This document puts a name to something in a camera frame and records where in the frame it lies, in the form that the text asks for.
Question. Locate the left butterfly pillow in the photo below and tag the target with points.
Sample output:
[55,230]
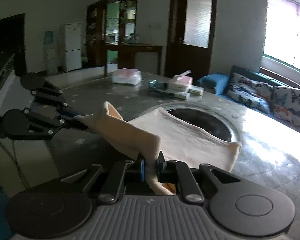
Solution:
[251,93]

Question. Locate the dark door with glass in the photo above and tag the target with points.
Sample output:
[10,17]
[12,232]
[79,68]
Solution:
[190,37]

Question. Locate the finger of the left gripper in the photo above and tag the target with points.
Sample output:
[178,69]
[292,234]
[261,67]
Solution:
[46,93]
[29,125]

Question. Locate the right butterfly pillow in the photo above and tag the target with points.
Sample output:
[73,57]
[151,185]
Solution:
[286,104]

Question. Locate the small flat packets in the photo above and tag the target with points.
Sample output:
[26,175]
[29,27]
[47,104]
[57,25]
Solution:
[195,90]

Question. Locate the cream beige garment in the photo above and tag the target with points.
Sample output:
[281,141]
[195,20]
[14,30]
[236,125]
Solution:
[158,131]

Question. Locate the dark wooden display shelf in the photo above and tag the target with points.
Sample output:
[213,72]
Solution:
[108,22]

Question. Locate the round black induction plate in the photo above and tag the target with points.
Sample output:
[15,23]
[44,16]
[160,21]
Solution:
[210,121]

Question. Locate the white refrigerator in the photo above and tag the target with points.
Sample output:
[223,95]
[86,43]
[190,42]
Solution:
[72,40]

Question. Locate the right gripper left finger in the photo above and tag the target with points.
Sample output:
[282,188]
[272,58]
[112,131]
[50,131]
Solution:
[118,178]

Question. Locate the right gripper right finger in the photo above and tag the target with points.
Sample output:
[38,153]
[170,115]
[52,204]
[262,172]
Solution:
[189,181]

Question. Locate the window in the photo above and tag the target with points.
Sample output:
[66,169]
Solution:
[282,40]

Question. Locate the dark green sofa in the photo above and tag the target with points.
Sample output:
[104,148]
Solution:
[262,78]

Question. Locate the wrapped tissue pack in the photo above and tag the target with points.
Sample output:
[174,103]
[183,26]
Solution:
[126,76]

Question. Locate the butterfly pillow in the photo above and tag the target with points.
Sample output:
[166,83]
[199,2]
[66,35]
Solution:
[286,104]
[251,93]

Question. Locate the dark wooden console table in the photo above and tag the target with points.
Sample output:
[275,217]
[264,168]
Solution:
[127,52]

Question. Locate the pink tissue box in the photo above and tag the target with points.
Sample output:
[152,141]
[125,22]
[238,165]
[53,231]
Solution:
[181,82]

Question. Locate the blue folded cushion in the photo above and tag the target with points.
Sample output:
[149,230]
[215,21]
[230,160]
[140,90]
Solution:
[215,83]

